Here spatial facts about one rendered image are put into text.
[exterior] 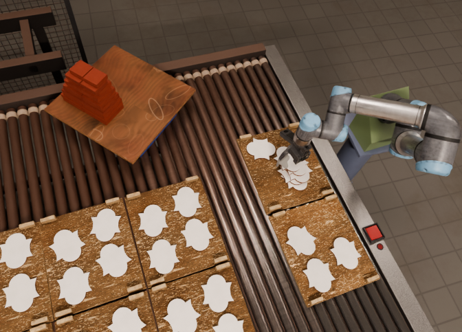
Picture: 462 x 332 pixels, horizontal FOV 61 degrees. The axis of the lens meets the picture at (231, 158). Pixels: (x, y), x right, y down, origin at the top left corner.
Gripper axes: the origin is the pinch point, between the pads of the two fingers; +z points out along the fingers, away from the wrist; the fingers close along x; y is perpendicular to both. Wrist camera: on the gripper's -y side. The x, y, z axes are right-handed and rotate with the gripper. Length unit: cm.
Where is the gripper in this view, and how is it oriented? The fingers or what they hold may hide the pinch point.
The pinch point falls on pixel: (288, 159)
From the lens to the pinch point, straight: 189.5
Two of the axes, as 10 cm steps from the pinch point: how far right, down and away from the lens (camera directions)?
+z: -1.0, 4.9, 8.6
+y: 5.3, 7.6, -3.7
